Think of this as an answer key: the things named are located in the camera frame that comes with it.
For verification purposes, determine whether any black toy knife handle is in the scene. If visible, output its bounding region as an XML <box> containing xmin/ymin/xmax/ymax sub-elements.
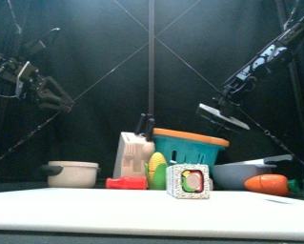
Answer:
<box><xmin>146</xmin><ymin>113</ymin><xmax>156</xmax><ymax>143</ymax></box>
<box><xmin>134</xmin><ymin>112</ymin><xmax>147</xmax><ymax>136</ymax></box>

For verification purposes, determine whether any black vertical frame pole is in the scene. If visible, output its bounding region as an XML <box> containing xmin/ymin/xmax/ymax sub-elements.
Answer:
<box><xmin>148</xmin><ymin>0</ymin><xmax>155</xmax><ymax>116</ymax></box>

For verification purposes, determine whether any white toy knife block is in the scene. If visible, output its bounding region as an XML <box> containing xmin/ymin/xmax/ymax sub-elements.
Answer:
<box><xmin>112</xmin><ymin>131</ymin><xmax>156</xmax><ymax>179</ymax></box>

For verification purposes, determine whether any teal basket with orange rim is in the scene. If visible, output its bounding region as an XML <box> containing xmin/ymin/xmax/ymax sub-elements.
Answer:
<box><xmin>152</xmin><ymin>127</ymin><xmax>231</xmax><ymax>174</ymax></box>

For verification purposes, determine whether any white cutting board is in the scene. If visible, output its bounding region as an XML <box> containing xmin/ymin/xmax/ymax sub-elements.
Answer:
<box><xmin>0</xmin><ymin>187</ymin><xmax>304</xmax><ymax>242</ymax></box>

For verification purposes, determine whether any speckled toy sushi block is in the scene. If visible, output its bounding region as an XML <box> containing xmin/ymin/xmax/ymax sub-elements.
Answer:
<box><xmin>166</xmin><ymin>163</ymin><xmax>212</xmax><ymax>200</ymax></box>

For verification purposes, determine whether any red toy bottle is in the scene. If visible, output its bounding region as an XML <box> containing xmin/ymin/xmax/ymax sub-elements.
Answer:
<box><xmin>104</xmin><ymin>175</ymin><xmax>150</xmax><ymax>191</ymax></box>

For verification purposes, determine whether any thin diagonal brace wire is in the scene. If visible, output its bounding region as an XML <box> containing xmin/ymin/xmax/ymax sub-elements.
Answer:
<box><xmin>0</xmin><ymin>0</ymin><xmax>203</xmax><ymax>168</ymax></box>
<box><xmin>112</xmin><ymin>0</ymin><xmax>304</xmax><ymax>173</ymax></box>

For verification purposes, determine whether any grey toy knife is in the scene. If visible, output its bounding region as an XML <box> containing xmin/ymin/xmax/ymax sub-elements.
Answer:
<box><xmin>240</xmin><ymin>153</ymin><xmax>294</xmax><ymax>167</ymax></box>

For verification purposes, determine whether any grey toy bowl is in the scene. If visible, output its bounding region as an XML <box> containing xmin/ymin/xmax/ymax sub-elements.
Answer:
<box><xmin>210</xmin><ymin>161</ymin><xmax>279</xmax><ymax>192</ymax></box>

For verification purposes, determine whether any orange toy carrot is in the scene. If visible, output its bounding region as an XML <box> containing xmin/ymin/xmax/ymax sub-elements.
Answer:
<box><xmin>243</xmin><ymin>173</ymin><xmax>302</xmax><ymax>197</ymax></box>

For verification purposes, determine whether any yellow toy corn green husk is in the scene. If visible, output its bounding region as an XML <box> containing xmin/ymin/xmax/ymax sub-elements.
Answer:
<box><xmin>146</xmin><ymin>152</ymin><xmax>170</xmax><ymax>191</ymax></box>

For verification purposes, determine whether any white toy pot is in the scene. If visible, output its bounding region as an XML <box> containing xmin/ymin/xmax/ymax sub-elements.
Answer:
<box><xmin>41</xmin><ymin>160</ymin><xmax>102</xmax><ymax>189</ymax></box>

